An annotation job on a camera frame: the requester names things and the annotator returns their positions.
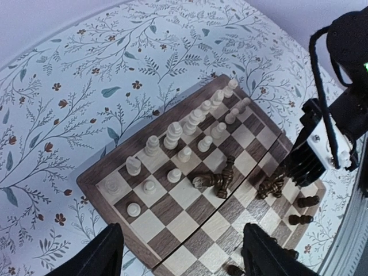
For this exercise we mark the wooden chess board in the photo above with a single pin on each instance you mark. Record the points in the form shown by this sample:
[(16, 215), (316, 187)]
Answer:
[(186, 248)]

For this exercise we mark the pile of dark pieces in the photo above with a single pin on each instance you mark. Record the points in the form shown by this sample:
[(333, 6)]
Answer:
[(271, 185)]

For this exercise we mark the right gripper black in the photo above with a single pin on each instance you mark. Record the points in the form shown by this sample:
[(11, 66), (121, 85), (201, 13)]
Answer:
[(330, 131)]

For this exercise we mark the dark pawn placed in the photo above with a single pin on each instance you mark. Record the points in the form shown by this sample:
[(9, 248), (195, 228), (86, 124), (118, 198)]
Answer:
[(234, 270)]

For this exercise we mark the row of white pieces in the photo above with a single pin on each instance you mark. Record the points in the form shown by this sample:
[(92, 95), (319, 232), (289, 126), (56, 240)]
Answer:
[(163, 191)]

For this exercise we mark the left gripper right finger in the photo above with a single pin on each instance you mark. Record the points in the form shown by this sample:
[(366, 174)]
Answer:
[(263, 256)]

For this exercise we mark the dark pawn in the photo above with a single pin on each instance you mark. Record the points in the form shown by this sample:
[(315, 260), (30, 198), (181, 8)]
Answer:
[(309, 201)]

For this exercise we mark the dark piece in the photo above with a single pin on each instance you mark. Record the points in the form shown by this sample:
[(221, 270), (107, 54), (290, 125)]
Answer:
[(302, 219)]

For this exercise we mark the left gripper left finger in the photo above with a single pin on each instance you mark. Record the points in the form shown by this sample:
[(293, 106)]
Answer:
[(102, 256)]

